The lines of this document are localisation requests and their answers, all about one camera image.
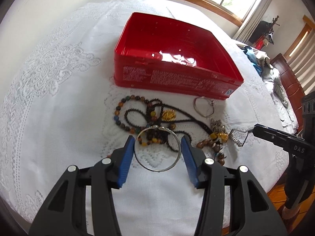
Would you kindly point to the coat rack with clothes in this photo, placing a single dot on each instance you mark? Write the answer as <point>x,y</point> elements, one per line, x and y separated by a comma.
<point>263,34</point>

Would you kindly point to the pile of clothes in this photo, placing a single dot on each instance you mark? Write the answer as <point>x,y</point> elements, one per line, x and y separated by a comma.
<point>270,76</point>

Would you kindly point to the red tin box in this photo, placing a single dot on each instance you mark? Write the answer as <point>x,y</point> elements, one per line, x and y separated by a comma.
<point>164,54</point>

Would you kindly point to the grey curtain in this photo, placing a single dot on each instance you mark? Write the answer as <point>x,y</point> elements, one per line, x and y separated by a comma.
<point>252,20</point>

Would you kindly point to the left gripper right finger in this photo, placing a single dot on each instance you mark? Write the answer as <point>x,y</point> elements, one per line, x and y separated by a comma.
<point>252,212</point>

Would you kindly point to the gold pixiu cord pendant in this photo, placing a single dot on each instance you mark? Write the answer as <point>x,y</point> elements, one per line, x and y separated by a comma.
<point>219,129</point>

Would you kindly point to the dark wooden headboard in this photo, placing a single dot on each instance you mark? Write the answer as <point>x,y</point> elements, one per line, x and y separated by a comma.
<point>291,85</point>

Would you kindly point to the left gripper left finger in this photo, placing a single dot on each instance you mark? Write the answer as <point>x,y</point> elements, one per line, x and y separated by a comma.
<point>63,211</point>

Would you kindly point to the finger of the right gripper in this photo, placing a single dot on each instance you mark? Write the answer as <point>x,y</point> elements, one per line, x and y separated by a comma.
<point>288,142</point>

